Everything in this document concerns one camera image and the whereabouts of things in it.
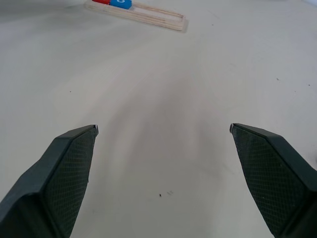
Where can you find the blue letter o block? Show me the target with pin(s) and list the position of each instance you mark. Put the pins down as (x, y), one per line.
(120, 3)

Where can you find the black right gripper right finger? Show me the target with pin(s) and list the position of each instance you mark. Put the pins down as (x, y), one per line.
(280, 186)

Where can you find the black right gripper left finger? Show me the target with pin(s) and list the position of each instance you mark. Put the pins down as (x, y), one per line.
(37, 198)

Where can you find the red block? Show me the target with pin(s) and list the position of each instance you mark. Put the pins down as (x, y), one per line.
(100, 1)

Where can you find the light wooden letter tray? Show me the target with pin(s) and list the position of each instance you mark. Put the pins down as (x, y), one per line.
(161, 19)

